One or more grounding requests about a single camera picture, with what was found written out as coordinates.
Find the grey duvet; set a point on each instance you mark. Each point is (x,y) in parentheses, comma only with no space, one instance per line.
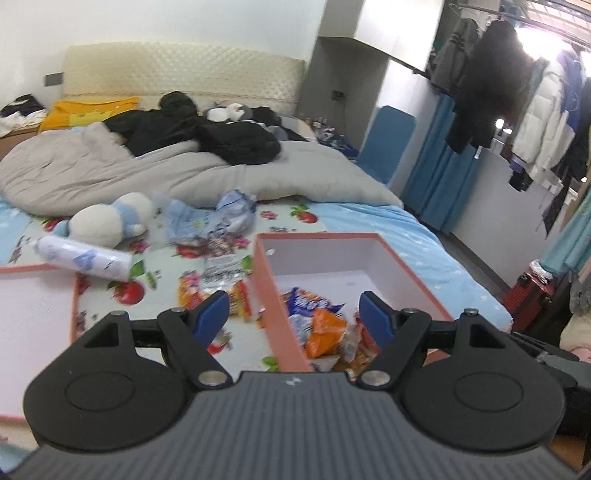
(138,177)

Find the red suitcase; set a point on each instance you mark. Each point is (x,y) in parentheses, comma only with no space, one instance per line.
(528,300)

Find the white blue plush toy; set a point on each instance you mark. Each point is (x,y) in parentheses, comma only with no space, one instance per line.
(101,224)

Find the blue white snack packet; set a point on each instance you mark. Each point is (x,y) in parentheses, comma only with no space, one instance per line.
(314,302)

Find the pink box lid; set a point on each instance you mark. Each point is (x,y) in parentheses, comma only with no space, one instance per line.
(32,332)

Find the hanging black coat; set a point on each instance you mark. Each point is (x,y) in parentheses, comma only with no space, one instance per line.
(494,83)

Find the pile of clothes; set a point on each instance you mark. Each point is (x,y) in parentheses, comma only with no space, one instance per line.
(21,113)

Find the crumpled light blue bag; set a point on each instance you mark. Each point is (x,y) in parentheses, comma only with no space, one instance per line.
(238,212)

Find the black jacket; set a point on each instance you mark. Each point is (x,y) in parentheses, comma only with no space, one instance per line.
(184,129)

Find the orange red snack packet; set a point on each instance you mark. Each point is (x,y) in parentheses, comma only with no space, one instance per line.
(325,334)

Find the white clear snack packet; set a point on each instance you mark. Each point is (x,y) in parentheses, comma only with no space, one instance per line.
(224,272)

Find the cream padded headboard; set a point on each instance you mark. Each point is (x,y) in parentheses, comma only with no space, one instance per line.
(184,69)

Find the clear light blue packet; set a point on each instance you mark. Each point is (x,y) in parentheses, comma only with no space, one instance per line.
(187,221)

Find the blue chair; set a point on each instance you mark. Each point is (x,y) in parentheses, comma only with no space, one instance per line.
(385,143)

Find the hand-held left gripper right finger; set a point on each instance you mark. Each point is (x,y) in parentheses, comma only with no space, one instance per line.
(373,318)

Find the yellow cloth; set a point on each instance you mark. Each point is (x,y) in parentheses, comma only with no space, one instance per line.
(78,115)

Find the red yellow snack packet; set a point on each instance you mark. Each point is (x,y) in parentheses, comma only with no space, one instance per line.
(194,293)

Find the floral bed sheet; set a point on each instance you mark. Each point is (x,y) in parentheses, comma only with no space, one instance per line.
(157,325)

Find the clear red label snack packet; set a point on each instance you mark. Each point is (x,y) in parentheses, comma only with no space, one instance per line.
(355,344)

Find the pink cardboard box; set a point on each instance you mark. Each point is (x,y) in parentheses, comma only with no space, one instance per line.
(277,314)

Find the teal hanging cloth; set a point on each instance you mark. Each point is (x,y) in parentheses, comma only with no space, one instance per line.
(572,235)

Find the white cylinder can blue print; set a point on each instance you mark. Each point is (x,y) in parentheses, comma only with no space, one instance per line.
(83,258)

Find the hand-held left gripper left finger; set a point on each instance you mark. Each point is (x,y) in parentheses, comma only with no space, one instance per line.
(213,316)

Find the hanging grey jacket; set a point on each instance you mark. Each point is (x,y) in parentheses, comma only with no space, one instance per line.
(455,55)

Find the white grey plush toy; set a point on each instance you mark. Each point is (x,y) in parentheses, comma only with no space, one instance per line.
(228,113)

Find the dark brown snack packet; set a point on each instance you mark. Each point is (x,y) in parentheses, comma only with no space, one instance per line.
(219,247)

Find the hanging white puffer jacket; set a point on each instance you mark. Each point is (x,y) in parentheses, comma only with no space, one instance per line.
(545,120)

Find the dark wall switch plate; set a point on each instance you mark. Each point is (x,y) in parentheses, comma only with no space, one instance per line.
(53,79)

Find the blue curtain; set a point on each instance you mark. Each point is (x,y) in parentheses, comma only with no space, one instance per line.
(438,175)

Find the grey wardrobe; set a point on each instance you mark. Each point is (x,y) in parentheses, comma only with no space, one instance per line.
(369,46)

